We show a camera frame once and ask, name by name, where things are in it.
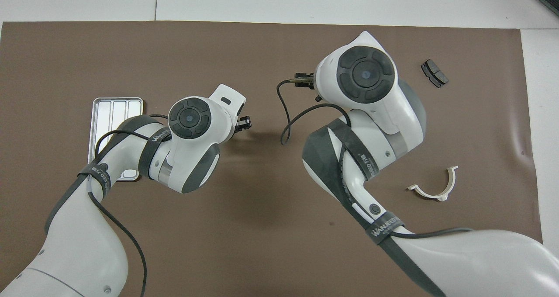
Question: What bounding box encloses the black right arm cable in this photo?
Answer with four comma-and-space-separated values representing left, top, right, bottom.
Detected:
276, 79, 474, 238

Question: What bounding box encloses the short dark grey brake pad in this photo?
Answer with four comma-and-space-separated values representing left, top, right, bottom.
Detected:
421, 59, 449, 89

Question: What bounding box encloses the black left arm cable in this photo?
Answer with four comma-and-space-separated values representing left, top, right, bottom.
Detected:
87, 114, 171, 297

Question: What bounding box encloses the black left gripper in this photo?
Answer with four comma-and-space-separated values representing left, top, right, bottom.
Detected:
235, 109, 252, 134

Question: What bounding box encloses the brown table mat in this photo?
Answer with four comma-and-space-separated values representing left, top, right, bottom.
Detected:
0, 21, 544, 297

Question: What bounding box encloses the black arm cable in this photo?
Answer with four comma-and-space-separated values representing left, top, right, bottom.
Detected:
87, 114, 171, 297
276, 79, 474, 238

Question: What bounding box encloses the silver metal compartment tray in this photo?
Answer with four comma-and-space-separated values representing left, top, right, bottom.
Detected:
87, 97, 144, 182

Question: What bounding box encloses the white plastic half-ring clamp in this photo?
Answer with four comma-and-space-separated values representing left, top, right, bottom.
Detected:
407, 166, 459, 202

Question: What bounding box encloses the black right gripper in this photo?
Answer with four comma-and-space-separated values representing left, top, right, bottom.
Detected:
296, 72, 316, 90

